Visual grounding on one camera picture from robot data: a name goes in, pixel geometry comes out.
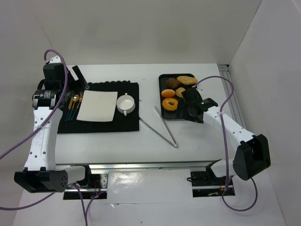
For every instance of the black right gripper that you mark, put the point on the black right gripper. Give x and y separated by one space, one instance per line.
190 94

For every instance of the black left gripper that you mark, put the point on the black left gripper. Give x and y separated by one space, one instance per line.
76 83

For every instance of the metal serving tongs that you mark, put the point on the metal serving tongs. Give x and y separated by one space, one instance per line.
157 124

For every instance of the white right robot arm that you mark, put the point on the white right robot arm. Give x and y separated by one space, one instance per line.
252 151

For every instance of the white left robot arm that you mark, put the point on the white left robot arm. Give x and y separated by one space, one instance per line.
40 173

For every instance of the small tan round bread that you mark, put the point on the small tan round bread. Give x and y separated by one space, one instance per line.
179 91

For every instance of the long oval golden bread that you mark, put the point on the long oval golden bread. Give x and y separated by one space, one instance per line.
187 80

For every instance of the brown chocolate swirl bread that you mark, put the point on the brown chocolate swirl bread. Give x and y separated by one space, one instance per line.
172 83

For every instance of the black rectangular tray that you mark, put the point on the black rectangular tray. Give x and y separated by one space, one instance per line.
179 113

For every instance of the white square plate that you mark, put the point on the white square plate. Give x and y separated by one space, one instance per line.
97 106

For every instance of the orange glazed round bun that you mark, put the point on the orange glazed round bun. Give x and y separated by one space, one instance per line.
168 93

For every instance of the black scalloped placemat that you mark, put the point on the black scalloped placemat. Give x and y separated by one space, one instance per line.
120 122

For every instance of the gold fork green handle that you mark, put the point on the gold fork green handle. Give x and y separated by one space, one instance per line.
78 103

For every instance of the gold spoon green handle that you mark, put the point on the gold spoon green handle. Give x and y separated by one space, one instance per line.
74 100

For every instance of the orange ring doughnut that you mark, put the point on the orange ring doughnut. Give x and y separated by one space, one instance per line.
170 104

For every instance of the white two-handled soup bowl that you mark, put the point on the white two-handled soup bowl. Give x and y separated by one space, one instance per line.
125 104

